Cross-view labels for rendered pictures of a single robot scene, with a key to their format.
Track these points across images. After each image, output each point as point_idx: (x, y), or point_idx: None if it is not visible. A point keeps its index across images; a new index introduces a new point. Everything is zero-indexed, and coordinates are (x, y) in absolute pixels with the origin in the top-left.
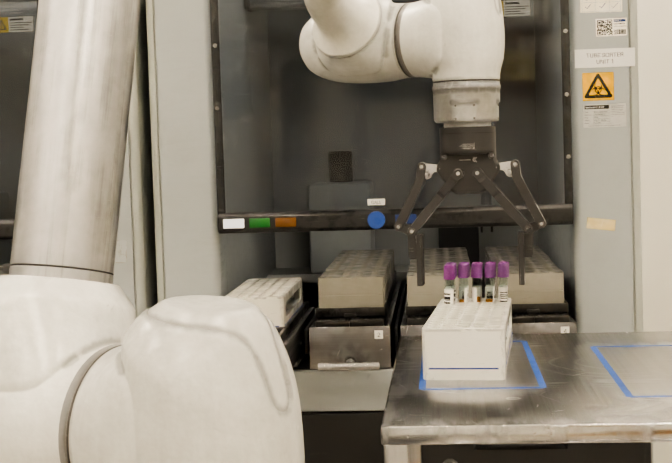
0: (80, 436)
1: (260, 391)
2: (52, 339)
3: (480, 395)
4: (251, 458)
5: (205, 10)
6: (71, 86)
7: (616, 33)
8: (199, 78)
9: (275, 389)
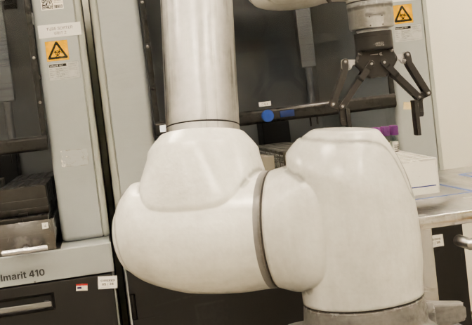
0: (273, 230)
1: (402, 181)
2: (229, 168)
3: (442, 199)
4: (405, 227)
5: None
6: None
7: None
8: (131, 27)
9: (406, 180)
